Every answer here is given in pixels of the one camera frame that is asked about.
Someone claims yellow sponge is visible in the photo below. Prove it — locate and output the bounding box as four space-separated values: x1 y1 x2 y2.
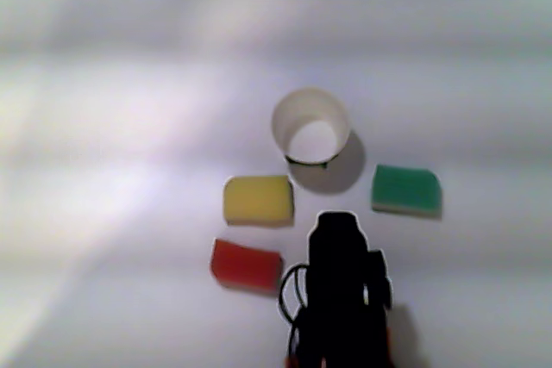
223 175 297 228

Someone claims white paper cup green tape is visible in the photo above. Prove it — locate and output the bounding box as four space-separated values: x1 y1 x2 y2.
271 87 350 169

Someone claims red sponge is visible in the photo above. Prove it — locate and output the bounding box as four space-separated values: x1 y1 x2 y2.
210 238 284 296

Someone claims green sponge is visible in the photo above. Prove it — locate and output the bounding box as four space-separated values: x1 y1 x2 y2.
370 164 443 220

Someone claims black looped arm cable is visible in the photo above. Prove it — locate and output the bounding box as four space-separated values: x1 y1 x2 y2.
278 263 310 328

